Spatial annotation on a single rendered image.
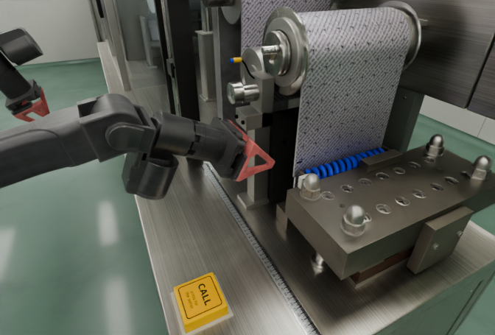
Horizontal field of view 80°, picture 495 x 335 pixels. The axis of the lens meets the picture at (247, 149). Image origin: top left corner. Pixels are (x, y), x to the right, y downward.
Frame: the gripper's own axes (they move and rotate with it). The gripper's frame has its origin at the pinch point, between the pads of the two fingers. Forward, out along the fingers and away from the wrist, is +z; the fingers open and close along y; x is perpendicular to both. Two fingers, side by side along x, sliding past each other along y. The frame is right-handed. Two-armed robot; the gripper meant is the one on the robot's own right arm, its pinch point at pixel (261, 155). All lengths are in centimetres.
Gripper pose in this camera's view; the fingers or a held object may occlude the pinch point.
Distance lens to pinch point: 52.9
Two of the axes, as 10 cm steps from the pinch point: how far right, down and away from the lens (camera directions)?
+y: 4.4, 4.5, -7.8
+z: 8.0, 2.0, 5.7
